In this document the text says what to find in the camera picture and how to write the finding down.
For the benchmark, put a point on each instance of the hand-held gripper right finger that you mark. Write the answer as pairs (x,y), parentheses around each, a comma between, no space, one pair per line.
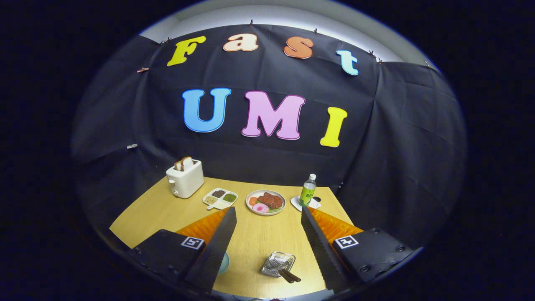
(322,251)

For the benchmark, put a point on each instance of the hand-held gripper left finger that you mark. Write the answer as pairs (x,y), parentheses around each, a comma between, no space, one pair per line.
(217,251)

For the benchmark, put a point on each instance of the pale green round plate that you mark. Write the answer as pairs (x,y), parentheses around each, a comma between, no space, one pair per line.
(225,263)

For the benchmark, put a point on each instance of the white divided seasoning dish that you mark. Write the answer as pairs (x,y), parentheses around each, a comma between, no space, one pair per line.
(220,200)

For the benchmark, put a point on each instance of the white square coaster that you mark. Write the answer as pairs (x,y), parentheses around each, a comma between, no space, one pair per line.
(294,203)

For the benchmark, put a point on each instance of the white oval food plate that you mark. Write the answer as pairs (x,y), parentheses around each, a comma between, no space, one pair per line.
(282,207)

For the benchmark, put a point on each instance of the green label drink bottle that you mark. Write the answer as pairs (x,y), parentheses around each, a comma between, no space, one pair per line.
(307,192)

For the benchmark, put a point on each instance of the pink ham slice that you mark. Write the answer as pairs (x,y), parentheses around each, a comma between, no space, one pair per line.
(260,208)

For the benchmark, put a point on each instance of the orange carrot slice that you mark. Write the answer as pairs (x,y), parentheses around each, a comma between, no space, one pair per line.
(253,200)

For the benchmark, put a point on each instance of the brown meat pieces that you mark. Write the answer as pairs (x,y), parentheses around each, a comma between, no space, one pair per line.
(271,200)

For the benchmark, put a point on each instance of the white toaster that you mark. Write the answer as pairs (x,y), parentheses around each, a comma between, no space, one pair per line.
(186,182)

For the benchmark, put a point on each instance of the brown toast slice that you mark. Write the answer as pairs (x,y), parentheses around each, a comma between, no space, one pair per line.
(187,163)
(178,166)

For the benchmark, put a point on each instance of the black backdrop cloth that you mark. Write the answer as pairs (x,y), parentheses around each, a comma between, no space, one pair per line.
(397,146)

